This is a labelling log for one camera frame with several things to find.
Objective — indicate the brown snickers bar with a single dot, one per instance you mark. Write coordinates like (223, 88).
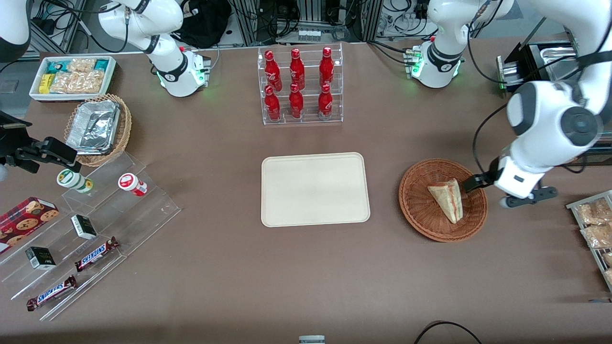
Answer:
(51, 293)
(97, 253)

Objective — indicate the black fabric bag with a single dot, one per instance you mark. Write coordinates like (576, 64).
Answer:
(203, 26)

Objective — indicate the teal snack packet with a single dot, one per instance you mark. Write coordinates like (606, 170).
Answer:
(55, 67)

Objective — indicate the light oval wicker basket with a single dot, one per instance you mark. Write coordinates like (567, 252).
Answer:
(125, 124)

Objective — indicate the brown round wicker basket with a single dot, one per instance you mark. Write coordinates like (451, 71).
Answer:
(420, 210)

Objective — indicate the small grey edge device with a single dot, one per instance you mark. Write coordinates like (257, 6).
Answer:
(311, 339)

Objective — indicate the cream rectangular plastic tray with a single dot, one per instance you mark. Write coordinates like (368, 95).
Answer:
(315, 188)

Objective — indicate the clear acrylic stepped display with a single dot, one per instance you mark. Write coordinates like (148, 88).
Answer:
(143, 215)

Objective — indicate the stacked aluminium foil containers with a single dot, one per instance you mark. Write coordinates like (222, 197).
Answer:
(93, 126)

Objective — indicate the clear bag of pastry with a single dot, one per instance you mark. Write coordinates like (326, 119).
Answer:
(597, 236)
(595, 211)

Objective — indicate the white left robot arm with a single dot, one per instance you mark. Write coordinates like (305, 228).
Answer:
(545, 110)

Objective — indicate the green white lidded cup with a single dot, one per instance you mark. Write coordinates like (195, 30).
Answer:
(74, 180)

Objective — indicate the small black carton box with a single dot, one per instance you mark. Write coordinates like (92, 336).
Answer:
(40, 258)
(84, 227)

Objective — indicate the red tartan cookie box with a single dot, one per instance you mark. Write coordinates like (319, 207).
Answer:
(26, 220)

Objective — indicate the red white lidded cup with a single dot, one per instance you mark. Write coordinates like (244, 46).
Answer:
(131, 184)

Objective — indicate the black and silver appliance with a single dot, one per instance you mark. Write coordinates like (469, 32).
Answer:
(530, 62)

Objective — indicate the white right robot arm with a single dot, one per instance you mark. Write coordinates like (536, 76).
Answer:
(171, 71)

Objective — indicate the triangle sandwich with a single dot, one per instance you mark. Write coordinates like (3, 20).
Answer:
(447, 200)

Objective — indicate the aluminium frame rack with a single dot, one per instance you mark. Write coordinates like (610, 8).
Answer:
(248, 21)

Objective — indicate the clear bag of crackers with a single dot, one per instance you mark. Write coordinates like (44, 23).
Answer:
(76, 82)

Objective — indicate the red cola bottle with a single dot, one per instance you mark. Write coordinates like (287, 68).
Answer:
(272, 105)
(272, 71)
(296, 104)
(297, 69)
(326, 67)
(325, 104)

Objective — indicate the clear acrylic bottle rack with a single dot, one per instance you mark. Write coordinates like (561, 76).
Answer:
(310, 117)

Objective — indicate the white rectangular snack bin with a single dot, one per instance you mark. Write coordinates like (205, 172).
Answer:
(112, 71)

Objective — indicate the tray of packaged snacks right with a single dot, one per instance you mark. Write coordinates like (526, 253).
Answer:
(573, 206)

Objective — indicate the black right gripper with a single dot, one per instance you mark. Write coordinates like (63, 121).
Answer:
(10, 142)

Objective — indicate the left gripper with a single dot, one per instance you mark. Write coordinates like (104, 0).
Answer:
(484, 179)

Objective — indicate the yellow snack packet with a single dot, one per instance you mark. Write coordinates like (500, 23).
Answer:
(45, 83)

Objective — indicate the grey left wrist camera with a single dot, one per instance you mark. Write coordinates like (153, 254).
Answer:
(528, 196)

